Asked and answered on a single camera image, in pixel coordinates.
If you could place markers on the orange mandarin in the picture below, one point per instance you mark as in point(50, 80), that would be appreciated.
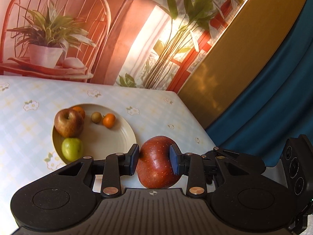
point(80, 111)
point(109, 121)

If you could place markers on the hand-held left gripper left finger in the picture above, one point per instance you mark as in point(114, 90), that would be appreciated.
point(134, 159)

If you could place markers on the yellow brown panel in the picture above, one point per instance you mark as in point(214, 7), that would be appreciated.
point(234, 61)

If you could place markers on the small brownish yellow fruit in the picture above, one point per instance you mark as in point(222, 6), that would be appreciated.
point(96, 117)

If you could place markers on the red and yellow apple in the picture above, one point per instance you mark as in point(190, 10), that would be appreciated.
point(68, 123)

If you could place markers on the blue curtain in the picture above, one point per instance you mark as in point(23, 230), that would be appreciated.
point(269, 98)

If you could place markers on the green apple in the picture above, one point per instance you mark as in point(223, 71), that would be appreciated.
point(72, 149)

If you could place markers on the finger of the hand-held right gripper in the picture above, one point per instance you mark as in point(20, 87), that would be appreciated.
point(244, 161)

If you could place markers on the cream round plate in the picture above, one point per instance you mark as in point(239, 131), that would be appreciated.
point(107, 142)

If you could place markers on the dark red apple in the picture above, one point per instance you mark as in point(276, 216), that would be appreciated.
point(154, 164)

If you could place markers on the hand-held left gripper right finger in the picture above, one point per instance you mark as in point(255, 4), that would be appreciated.
point(174, 161)

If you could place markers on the printed chair and plant backdrop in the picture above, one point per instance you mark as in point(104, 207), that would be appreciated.
point(102, 29)

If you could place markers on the floral checked tablecloth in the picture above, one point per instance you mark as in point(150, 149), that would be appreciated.
point(24, 132)

